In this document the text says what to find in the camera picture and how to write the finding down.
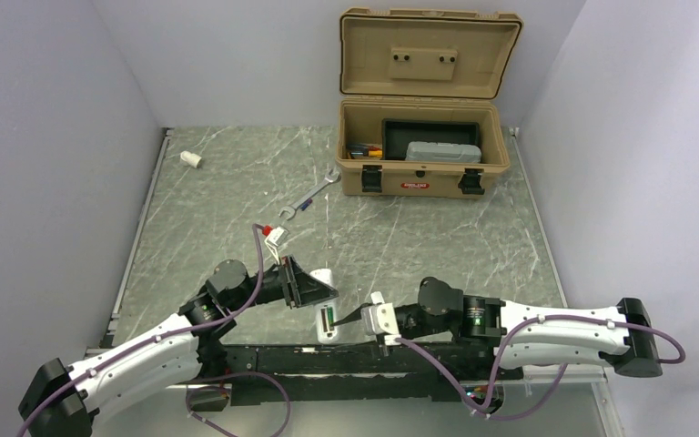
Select grey plastic case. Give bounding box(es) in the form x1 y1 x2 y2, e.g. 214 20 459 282
405 141 482 163

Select white battery compartment cover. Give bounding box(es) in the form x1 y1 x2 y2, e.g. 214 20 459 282
370 291 385 306

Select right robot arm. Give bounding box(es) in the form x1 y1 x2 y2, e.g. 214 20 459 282
327 277 663 378

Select aluminium frame rail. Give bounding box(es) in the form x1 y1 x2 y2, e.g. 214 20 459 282
155 343 605 400

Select white plastic tube piece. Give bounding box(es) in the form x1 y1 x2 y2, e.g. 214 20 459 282
179 150 202 168

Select colourful tools in toolbox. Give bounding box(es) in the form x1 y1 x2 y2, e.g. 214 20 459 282
346 143 383 159

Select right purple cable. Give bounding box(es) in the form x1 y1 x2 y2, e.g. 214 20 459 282
394 313 687 423

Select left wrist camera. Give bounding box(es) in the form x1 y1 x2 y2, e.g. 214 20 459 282
262 226 289 264

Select tan plastic toolbox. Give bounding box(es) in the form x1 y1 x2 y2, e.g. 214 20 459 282
336 7 523 199

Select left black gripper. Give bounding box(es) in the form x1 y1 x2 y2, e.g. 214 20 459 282
227 254 339 311

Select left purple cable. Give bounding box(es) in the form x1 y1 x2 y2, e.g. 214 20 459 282
16 224 293 437

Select silver open-end wrench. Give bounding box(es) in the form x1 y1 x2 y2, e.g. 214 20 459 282
278 168 341 220

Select white remote control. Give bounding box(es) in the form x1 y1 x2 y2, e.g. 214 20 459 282
309 268 339 344

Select purple cable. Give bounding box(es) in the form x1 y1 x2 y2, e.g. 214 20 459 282
394 313 687 423
16 224 293 437

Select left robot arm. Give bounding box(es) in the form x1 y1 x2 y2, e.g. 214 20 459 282
18 256 338 436

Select black tray in toolbox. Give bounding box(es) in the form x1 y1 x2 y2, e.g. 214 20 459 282
381 118 482 160

